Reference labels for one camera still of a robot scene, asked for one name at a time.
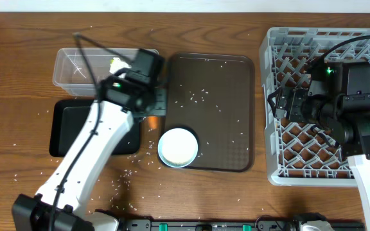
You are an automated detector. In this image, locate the light blue rice bowl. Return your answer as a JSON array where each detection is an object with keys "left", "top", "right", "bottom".
[{"left": 157, "top": 128, "right": 198, "bottom": 168}]

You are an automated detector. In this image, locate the clear plastic bin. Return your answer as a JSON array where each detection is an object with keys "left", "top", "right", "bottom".
[{"left": 53, "top": 47, "right": 126, "bottom": 97}]

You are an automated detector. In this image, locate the brown serving tray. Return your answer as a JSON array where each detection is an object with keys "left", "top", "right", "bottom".
[{"left": 164, "top": 53, "right": 255, "bottom": 173}]

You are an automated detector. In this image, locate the black plastic bin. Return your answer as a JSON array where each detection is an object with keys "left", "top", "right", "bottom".
[{"left": 49, "top": 99, "right": 141, "bottom": 157}]

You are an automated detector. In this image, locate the white napkin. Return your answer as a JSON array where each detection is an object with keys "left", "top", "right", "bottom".
[{"left": 109, "top": 57, "right": 131, "bottom": 74}]

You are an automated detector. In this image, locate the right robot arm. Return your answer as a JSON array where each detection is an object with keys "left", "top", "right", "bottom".
[{"left": 267, "top": 60, "right": 370, "bottom": 230}]

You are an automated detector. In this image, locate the black rail at table edge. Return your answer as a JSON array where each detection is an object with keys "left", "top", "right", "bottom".
[{"left": 88, "top": 210, "right": 366, "bottom": 231}]

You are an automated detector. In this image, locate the orange carrot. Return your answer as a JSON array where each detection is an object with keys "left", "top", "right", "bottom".
[{"left": 147, "top": 116, "right": 159, "bottom": 130}]

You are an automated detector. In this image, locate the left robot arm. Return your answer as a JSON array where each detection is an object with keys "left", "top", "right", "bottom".
[{"left": 12, "top": 49, "right": 164, "bottom": 230}]

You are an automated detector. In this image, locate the grey dishwasher rack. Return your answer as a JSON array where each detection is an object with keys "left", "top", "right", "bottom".
[{"left": 259, "top": 27, "right": 370, "bottom": 187}]

